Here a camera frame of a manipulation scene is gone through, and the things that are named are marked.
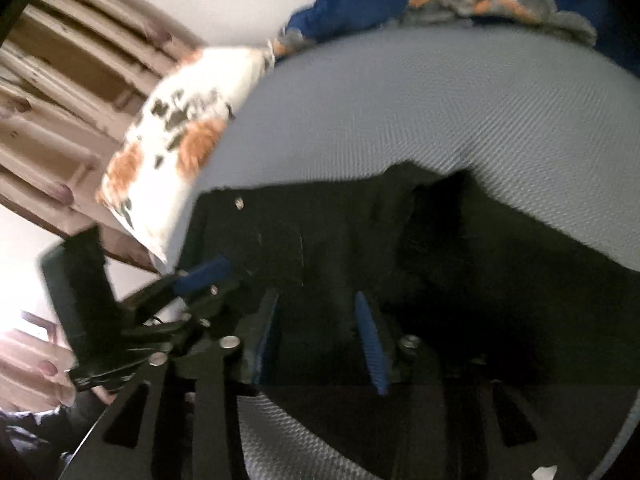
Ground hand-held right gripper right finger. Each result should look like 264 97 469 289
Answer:
355 292 581 480

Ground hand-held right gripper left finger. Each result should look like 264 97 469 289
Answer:
57 289 280 480

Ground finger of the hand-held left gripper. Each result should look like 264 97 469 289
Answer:
120 255 232 312
122 280 242 341

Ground black pants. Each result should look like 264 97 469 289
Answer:
175 160 640 411

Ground person's left hand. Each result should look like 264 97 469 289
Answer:
0 330 78 407

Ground wooden headboard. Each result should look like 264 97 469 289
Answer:
0 170 161 273

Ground white floral pillow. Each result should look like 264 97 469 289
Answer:
95 45 276 266

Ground beige patterned curtain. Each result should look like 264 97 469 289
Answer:
0 0 211 241

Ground grey bed sheet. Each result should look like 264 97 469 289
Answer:
165 25 640 480

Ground blue floral blanket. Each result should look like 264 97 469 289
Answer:
272 0 601 56

